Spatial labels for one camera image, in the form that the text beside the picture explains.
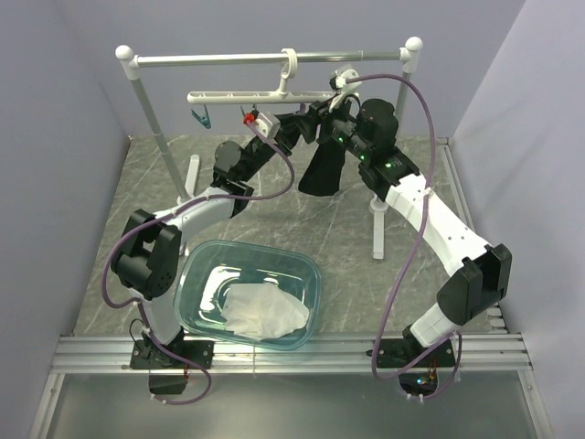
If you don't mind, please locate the white metal drying rack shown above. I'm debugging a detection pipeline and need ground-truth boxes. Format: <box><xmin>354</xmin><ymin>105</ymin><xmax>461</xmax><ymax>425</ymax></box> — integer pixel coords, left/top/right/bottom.
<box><xmin>113</xmin><ymin>36</ymin><xmax>423</xmax><ymax>261</ymax></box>

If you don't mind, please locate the teal clothespin far left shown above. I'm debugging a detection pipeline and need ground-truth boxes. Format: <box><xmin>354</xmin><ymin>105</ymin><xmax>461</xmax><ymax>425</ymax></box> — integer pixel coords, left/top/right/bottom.
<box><xmin>190</xmin><ymin>106</ymin><xmax>211</xmax><ymax>130</ymax></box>

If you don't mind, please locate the white cloth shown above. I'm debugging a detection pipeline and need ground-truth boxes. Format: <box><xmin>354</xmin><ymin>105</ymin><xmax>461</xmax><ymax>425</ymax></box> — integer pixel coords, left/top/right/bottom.
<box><xmin>221</xmin><ymin>284</ymin><xmax>310</xmax><ymax>340</ymax></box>

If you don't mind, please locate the translucent teal plastic basin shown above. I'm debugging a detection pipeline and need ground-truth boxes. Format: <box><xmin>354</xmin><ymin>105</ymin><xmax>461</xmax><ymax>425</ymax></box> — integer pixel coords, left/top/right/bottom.
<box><xmin>175</xmin><ymin>241</ymin><xmax>322</xmax><ymax>351</ymax></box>

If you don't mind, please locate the black underwear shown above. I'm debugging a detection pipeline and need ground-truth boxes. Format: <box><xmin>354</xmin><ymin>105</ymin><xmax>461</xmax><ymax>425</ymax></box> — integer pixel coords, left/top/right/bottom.
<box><xmin>298</xmin><ymin>139</ymin><xmax>346</xmax><ymax>197</ymax></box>

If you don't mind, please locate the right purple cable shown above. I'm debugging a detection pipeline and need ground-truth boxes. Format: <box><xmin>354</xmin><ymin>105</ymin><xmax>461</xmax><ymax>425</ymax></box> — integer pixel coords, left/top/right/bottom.
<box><xmin>370</xmin><ymin>73</ymin><xmax>462</xmax><ymax>400</ymax></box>

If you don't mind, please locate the aluminium mounting rail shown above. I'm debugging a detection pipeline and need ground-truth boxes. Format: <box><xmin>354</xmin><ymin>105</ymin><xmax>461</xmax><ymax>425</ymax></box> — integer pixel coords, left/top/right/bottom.
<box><xmin>49</xmin><ymin>333</ymin><xmax>532</xmax><ymax>375</ymax></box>

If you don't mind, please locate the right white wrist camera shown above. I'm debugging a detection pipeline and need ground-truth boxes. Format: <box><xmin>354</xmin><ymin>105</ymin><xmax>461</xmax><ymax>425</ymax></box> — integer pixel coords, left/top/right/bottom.
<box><xmin>329</xmin><ymin>64</ymin><xmax>361</xmax><ymax>112</ymax></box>

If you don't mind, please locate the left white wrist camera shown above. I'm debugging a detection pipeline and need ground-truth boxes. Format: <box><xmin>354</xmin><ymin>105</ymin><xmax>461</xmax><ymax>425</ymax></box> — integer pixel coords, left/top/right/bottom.
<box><xmin>243</xmin><ymin>112</ymin><xmax>281</xmax><ymax>140</ymax></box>

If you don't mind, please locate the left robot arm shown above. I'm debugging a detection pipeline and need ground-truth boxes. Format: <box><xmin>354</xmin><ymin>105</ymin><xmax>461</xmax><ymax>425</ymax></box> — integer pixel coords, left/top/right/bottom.
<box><xmin>102</xmin><ymin>110</ymin><xmax>319</xmax><ymax>369</ymax></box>

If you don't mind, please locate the white plastic clip hanger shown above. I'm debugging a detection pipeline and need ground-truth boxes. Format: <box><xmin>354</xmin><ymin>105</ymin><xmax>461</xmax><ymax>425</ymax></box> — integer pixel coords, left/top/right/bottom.
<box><xmin>186</xmin><ymin>48</ymin><xmax>334</xmax><ymax>105</ymax></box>

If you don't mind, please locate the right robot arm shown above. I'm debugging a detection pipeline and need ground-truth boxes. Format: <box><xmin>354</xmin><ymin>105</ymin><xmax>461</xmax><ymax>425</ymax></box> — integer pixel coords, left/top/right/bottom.
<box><xmin>298</xmin><ymin>99</ymin><xmax>512</xmax><ymax>367</ymax></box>

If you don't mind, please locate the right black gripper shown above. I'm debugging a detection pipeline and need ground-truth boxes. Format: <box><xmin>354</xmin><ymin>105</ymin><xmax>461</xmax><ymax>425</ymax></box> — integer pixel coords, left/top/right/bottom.
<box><xmin>292</xmin><ymin>91</ymin><xmax>372</xmax><ymax>162</ymax></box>

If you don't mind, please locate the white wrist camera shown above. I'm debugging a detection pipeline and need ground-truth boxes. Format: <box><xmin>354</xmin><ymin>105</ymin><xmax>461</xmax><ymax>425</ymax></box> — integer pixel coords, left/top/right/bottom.
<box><xmin>329</xmin><ymin>64</ymin><xmax>361</xmax><ymax>112</ymax></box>
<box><xmin>243</xmin><ymin>112</ymin><xmax>281</xmax><ymax>140</ymax></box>

